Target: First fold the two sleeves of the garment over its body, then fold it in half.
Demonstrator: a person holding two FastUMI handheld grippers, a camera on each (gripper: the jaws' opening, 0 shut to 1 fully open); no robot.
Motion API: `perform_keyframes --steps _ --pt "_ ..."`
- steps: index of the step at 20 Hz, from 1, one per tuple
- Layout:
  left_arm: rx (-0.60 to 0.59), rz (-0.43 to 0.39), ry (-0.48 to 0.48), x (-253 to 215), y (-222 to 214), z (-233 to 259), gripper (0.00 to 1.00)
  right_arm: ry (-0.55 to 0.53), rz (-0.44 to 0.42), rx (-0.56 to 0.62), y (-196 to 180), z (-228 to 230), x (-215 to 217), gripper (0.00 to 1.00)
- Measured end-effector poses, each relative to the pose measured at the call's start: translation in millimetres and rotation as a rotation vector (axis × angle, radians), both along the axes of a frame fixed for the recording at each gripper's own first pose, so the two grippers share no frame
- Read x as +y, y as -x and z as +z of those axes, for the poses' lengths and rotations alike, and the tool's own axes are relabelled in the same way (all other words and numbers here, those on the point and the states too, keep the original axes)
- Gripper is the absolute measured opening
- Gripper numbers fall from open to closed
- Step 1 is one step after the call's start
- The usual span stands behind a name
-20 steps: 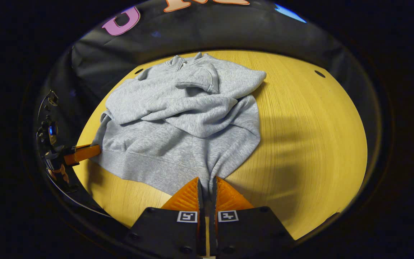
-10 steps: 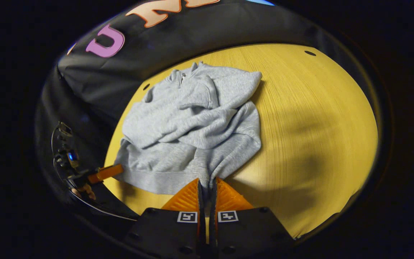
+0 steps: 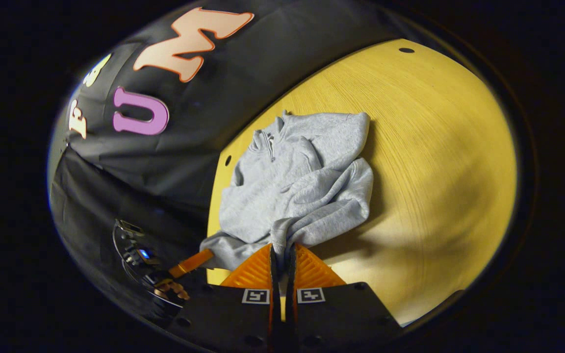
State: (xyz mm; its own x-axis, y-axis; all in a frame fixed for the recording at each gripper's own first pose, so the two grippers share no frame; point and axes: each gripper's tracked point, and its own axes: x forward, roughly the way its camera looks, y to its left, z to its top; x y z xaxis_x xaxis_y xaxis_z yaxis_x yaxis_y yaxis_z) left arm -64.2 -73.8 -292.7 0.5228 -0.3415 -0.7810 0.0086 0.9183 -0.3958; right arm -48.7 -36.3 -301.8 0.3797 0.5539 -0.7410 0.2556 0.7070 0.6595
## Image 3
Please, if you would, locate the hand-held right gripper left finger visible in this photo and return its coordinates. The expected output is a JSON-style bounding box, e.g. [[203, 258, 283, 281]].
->
[[167, 243, 283, 353]]

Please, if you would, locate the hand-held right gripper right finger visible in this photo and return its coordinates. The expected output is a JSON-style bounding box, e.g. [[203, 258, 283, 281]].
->
[[282, 242, 404, 353]]

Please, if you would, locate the grey zip sweatshirt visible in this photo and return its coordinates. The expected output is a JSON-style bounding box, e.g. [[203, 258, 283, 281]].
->
[[199, 110, 375, 271]]

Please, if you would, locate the black backdrop cloth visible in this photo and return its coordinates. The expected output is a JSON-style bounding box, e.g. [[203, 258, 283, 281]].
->
[[47, 0, 401, 314]]

